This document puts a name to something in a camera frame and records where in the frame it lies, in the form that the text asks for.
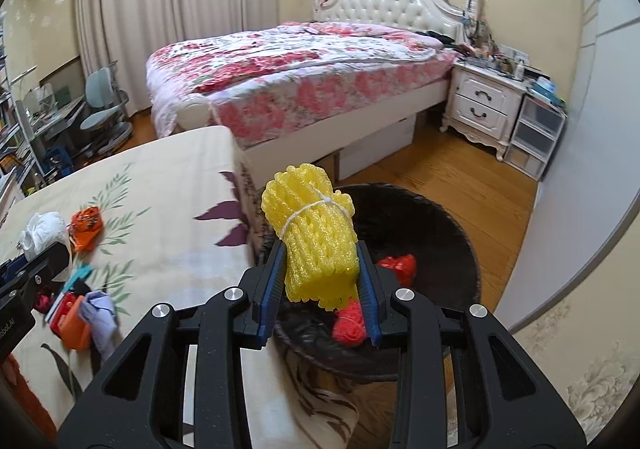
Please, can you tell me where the orange wrapper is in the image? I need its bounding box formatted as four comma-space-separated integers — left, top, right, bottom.
68, 206, 104, 253

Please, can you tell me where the grey-blue desk chair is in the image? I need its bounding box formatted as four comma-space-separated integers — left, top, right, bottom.
79, 65, 134, 159

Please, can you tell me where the red crumpled wrapper in bin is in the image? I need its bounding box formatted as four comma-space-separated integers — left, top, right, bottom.
376, 254, 418, 287

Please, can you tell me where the black trash bin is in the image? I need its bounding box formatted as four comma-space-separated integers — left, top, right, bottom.
273, 183, 482, 384

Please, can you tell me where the pink floral quilt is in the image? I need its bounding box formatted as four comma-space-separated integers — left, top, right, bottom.
146, 21, 460, 148

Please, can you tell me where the teal and white tube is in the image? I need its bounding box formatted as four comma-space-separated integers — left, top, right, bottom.
44, 264, 93, 322

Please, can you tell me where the red bottle black cap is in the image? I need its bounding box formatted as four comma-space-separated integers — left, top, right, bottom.
49, 292, 78, 337

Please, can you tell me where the dark red wrapper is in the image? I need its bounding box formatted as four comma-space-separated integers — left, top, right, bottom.
34, 287, 58, 315

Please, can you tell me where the white bed with headboard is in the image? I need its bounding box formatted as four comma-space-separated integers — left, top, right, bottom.
146, 0, 483, 185

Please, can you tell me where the plastic drawer unit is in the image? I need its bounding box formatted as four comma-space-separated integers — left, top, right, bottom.
504, 92, 567, 182

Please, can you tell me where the floral cream bedsheet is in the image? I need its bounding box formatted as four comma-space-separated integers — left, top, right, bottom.
1, 126, 359, 448

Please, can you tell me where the white tissue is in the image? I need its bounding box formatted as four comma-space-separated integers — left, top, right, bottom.
18, 212, 70, 261

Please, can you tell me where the white bookshelf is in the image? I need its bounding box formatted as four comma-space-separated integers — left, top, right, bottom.
1, 24, 41, 197

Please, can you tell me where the yellow foam net bundle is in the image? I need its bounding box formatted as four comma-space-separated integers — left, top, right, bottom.
262, 163, 360, 311

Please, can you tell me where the red foam net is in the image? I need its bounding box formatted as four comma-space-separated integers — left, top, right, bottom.
332, 299, 367, 347

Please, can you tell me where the lavender tissue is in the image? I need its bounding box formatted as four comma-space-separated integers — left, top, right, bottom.
78, 291, 118, 363

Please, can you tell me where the study desk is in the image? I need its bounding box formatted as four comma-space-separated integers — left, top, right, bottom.
22, 96, 86, 143

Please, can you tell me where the white nightstand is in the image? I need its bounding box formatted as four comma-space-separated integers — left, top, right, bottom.
439, 59, 526, 162

